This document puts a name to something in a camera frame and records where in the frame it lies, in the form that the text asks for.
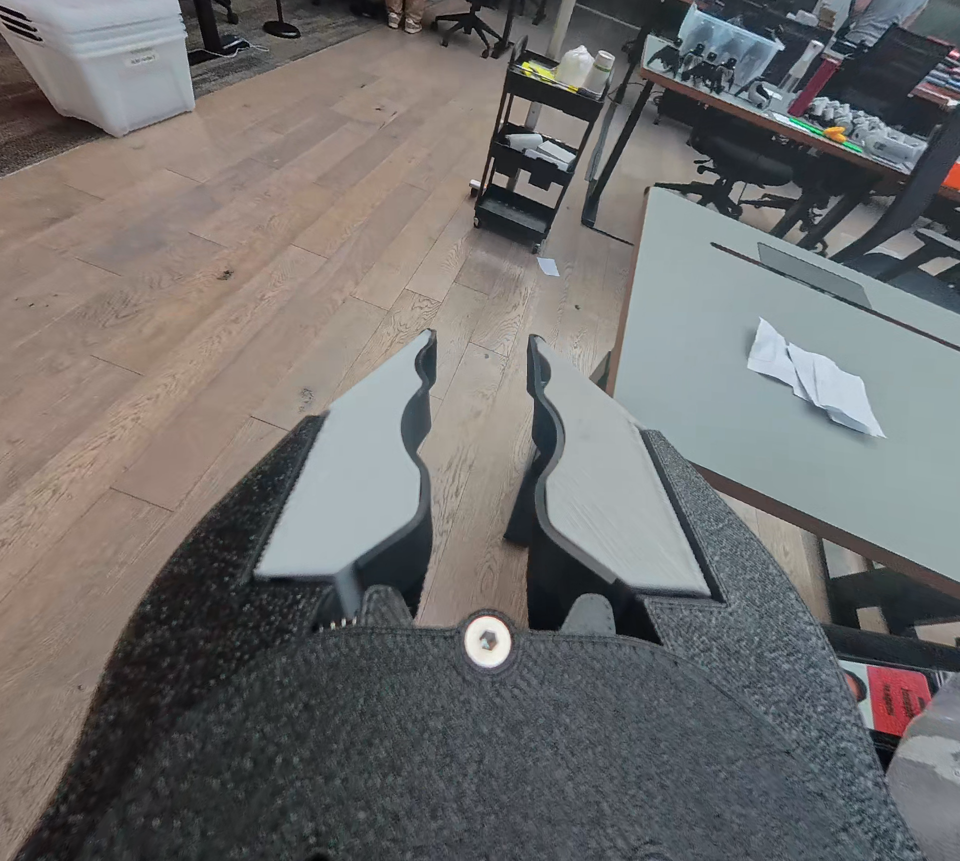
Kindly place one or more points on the clear storage bin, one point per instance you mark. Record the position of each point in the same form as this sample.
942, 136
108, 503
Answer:
739, 40

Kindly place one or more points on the small white paper scrap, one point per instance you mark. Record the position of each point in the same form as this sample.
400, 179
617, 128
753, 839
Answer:
549, 266

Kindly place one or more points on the black utility cart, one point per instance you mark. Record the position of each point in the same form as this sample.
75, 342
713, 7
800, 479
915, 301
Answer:
536, 163

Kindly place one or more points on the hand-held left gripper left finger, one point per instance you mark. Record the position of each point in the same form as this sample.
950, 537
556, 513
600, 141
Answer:
352, 493

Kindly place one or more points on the red printed box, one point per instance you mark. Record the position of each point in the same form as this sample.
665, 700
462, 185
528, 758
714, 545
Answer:
896, 700

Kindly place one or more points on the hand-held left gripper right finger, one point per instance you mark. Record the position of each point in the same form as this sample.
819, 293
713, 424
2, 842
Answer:
615, 508

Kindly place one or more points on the white storage bins stack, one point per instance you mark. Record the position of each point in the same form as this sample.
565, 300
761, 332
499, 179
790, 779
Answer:
105, 51

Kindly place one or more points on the grey desk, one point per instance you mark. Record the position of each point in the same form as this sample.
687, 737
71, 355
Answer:
712, 441

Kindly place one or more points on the cut lined paper pieces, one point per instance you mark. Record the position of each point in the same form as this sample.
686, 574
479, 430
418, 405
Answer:
825, 381

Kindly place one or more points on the wooden table with black legs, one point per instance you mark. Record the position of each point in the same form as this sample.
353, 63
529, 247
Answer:
750, 111

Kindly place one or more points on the black toy robot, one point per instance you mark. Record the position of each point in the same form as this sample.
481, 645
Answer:
664, 60
721, 75
694, 70

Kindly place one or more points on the yellow packet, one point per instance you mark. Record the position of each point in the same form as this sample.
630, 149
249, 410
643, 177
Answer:
540, 75

